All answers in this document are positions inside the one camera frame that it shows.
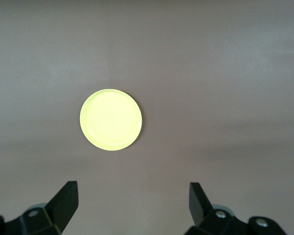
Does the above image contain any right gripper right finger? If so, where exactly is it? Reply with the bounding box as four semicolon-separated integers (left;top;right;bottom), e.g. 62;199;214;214
184;182;289;235

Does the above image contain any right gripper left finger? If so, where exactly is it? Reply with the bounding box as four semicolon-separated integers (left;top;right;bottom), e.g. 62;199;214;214
0;180;79;235

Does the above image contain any yellow round plate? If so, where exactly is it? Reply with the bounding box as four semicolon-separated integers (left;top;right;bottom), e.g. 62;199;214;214
79;89;143;151

